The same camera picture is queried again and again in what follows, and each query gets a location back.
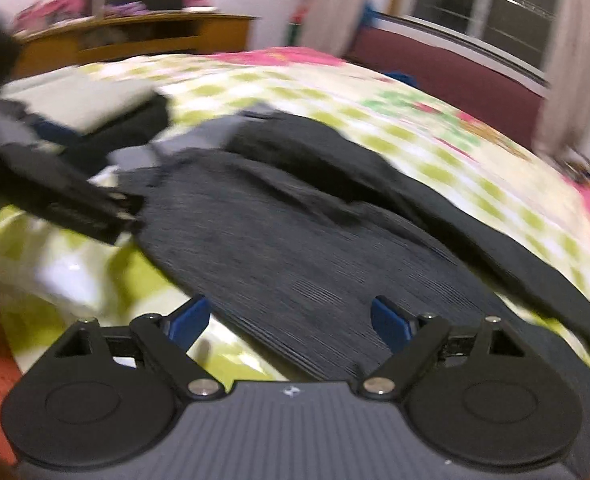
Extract dark grey plaid pants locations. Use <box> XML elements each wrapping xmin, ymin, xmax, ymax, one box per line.
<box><xmin>106</xmin><ymin>102</ymin><xmax>590</xmax><ymax>476</ymax></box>

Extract black folded garment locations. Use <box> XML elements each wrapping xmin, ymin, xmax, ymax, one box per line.
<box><xmin>30</xmin><ymin>93</ymin><xmax>169</xmax><ymax>178</ymax></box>

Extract white folded garment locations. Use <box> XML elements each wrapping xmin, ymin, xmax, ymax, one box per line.
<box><xmin>0</xmin><ymin>66</ymin><xmax>157</xmax><ymax>134</ymax></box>

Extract green checkered bed sheet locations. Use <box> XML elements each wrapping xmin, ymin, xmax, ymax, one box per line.
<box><xmin>0</xmin><ymin>46</ymin><xmax>590</xmax><ymax>386</ymax></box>

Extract wooden desk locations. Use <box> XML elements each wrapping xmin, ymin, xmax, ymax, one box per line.
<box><xmin>12</xmin><ymin>12</ymin><xmax>255</xmax><ymax>79</ymax></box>

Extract maroon sofa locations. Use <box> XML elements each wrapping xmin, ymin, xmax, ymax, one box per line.
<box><xmin>345</xmin><ymin>27</ymin><xmax>543</xmax><ymax>148</ymax></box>

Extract barred window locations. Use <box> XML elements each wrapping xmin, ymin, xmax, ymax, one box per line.
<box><xmin>412</xmin><ymin>0</ymin><xmax>557</xmax><ymax>70</ymax></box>

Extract right beige curtain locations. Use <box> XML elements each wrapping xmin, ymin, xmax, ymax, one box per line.
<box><xmin>532</xmin><ymin>0</ymin><xmax>590</xmax><ymax>160</ymax></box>

